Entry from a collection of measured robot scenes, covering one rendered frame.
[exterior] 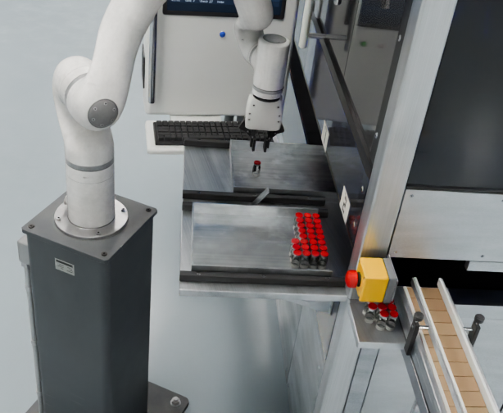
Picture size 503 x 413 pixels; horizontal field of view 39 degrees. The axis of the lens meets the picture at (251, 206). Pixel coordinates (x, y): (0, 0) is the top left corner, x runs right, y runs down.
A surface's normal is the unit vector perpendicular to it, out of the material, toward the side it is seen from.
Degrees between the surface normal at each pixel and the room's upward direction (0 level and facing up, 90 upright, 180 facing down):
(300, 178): 0
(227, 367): 0
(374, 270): 0
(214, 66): 90
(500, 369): 90
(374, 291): 90
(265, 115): 92
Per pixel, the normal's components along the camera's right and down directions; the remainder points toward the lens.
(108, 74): 0.50, 0.04
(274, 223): 0.11, -0.81
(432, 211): 0.06, 0.58
